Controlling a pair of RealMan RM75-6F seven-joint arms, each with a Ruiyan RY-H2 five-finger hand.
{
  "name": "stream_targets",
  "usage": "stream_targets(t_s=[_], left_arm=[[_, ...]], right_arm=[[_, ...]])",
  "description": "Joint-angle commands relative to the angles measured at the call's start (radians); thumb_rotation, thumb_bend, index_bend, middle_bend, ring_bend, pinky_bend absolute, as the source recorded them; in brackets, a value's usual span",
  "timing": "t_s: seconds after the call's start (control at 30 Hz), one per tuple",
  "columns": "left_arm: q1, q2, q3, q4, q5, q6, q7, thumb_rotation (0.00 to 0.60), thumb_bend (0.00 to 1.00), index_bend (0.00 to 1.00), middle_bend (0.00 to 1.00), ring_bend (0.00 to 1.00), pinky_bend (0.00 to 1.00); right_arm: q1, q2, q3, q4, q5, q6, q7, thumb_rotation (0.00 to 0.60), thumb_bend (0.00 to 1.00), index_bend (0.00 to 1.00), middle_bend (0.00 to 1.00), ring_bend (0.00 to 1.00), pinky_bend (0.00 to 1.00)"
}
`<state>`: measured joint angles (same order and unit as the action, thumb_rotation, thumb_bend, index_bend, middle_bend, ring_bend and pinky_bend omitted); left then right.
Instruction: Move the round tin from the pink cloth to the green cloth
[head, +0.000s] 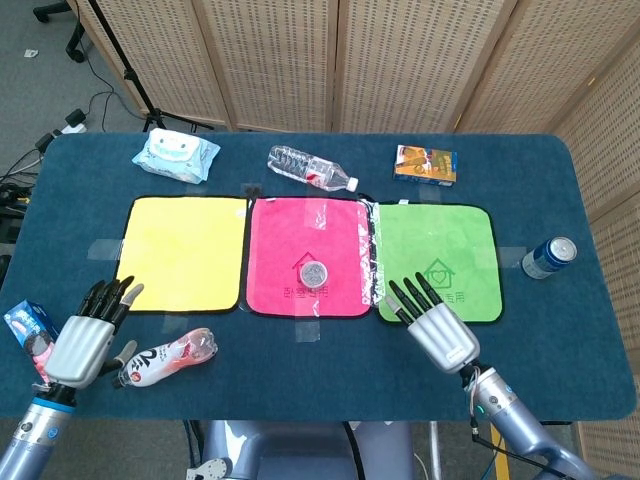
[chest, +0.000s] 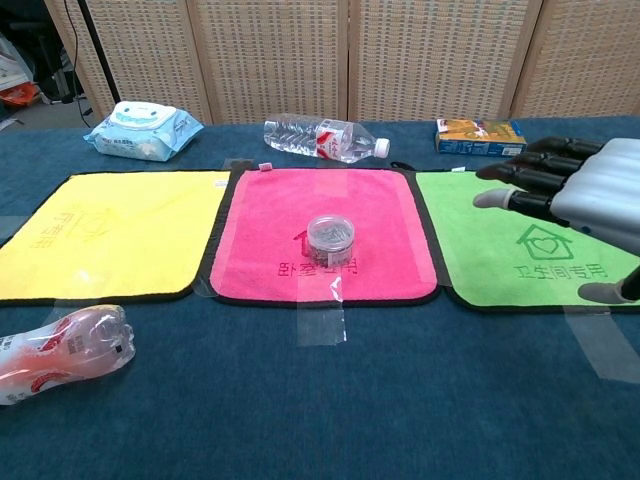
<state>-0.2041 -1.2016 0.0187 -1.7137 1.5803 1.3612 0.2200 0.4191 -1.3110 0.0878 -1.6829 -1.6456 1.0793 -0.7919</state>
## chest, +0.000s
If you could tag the green microfibre cloth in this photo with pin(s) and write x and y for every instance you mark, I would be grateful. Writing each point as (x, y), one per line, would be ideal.
(480, 250)

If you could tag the small round metal lid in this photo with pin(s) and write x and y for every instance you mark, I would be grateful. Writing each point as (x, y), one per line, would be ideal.
(331, 240)

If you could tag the black tripod stand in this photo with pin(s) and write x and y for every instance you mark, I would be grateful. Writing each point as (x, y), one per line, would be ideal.
(100, 50)

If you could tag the light blue wet wipes pack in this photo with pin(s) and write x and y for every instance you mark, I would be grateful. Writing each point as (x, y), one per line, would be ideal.
(142, 132)

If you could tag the yellow microfibre cloth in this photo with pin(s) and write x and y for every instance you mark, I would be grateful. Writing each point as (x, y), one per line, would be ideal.
(115, 230)

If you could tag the woven beige folding screen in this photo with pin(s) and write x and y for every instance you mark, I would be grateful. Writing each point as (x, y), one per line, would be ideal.
(280, 55)

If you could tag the orange plastic bag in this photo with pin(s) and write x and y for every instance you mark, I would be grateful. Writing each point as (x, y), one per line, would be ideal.
(20, 94)

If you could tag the crushed clear pink-label bottle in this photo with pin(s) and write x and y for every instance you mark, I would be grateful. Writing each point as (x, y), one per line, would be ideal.
(65, 350)

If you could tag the clear water bottle red label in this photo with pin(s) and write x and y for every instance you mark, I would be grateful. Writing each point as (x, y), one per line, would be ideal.
(310, 137)

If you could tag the pink microfibre cloth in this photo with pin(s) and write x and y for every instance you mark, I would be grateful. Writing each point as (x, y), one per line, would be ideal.
(270, 225)

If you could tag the orange and blue carton box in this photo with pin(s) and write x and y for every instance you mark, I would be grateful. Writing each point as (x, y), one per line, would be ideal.
(477, 136)

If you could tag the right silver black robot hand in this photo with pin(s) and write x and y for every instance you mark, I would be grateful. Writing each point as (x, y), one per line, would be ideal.
(595, 175)

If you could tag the clear adhesive tape strip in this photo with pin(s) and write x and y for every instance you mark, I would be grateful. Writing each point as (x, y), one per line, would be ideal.
(320, 322)

